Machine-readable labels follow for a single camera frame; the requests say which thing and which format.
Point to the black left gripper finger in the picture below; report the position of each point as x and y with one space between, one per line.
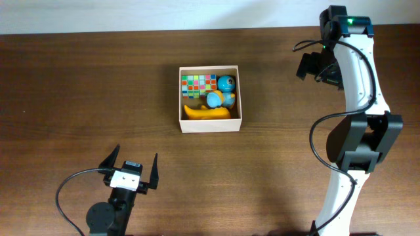
108 163
154 175

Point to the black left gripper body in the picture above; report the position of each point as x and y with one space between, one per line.
143 187

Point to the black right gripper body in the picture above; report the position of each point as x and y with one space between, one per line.
305 65

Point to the orange rubber duck toy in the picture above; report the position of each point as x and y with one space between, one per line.
207 114

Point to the blue ball with eyes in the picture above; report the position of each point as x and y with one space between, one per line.
226 83

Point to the pink cardboard box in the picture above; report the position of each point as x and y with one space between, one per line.
214 125

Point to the small orange egg toy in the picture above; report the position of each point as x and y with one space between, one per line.
218 99

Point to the colourful puzzle cube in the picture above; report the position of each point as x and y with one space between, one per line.
207 84
191 86

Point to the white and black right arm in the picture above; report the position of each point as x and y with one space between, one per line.
368 129

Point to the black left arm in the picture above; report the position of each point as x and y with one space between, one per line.
112 217

